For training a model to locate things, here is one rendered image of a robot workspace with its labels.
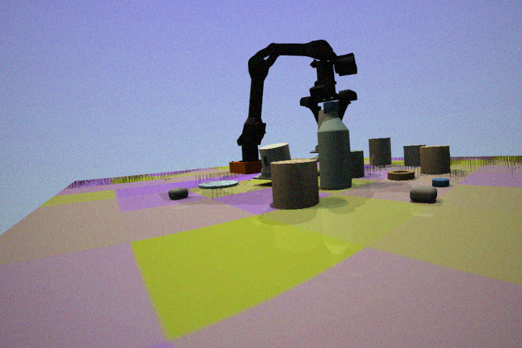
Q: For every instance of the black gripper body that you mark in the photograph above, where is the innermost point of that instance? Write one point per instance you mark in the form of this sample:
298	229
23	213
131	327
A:
347	94

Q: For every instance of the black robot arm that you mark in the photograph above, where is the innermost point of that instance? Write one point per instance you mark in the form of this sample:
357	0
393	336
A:
254	129

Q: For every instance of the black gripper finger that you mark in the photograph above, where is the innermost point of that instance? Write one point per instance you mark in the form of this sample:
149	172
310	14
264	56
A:
314	110
342	105

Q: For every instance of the blue short cylinder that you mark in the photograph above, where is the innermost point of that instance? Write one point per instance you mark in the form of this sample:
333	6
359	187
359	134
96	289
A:
440	182

